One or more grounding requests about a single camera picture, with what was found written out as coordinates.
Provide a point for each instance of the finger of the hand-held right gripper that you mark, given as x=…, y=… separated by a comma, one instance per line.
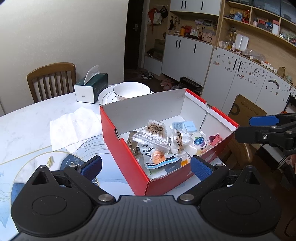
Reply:
x=252, y=135
x=263, y=120

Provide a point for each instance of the brown cardboard box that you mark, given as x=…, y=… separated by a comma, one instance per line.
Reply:
x=247, y=109

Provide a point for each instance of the stack of white plates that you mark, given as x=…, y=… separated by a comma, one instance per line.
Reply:
x=101, y=98

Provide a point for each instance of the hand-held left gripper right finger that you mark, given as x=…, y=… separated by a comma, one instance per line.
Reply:
x=200, y=168

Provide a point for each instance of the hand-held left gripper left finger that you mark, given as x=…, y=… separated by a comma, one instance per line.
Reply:
x=91, y=168

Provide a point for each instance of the white upper cabinet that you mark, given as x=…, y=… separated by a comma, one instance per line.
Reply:
x=192, y=5

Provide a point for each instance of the green tissue box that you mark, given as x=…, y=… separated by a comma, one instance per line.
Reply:
x=99, y=85

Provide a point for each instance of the wooden slatted chair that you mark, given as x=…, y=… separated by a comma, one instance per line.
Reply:
x=50, y=68

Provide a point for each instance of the red cardboard shoe box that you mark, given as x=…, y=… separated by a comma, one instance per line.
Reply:
x=124, y=162

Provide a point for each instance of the black shoe rack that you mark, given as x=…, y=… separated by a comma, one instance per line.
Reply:
x=189, y=81

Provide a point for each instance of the white bowl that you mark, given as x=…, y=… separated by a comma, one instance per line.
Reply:
x=129, y=90

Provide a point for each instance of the white cabinet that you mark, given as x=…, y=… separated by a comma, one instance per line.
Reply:
x=185, y=55
x=192, y=5

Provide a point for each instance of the white orange snack packet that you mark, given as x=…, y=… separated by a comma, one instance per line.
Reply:
x=183, y=162

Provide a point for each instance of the light blue small carton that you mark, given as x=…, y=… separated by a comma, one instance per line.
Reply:
x=190, y=126

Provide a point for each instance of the pink slippers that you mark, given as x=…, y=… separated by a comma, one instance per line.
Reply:
x=166, y=84

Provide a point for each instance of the blueberry pastry packet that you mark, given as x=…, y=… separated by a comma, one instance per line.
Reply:
x=199, y=141

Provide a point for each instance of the pair of sneakers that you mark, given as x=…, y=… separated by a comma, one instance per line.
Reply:
x=147, y=75

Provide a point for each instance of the hanging red white bags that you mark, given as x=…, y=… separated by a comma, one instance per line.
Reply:
x=155, y=17

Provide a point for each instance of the pink binder clip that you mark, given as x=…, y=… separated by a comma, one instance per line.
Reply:
x=215, y=139

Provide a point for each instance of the white ball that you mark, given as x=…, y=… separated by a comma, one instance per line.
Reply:
x=186, y=140

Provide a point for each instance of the white lower cabinet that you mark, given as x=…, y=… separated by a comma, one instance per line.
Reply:
x=185, y=55

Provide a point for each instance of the dark wooden door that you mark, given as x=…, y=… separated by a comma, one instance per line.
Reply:
x=134, y=46

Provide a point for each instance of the white paper napkin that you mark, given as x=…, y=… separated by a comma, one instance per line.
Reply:
x=74, y=129

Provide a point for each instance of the cotton swab bag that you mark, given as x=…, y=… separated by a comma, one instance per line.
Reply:
x=152, y=136

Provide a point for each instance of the small white plate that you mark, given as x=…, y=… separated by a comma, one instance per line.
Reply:
x=110, y=97

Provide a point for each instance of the silver chicken sausage packet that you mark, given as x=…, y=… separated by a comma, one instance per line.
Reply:
x=161, y=161

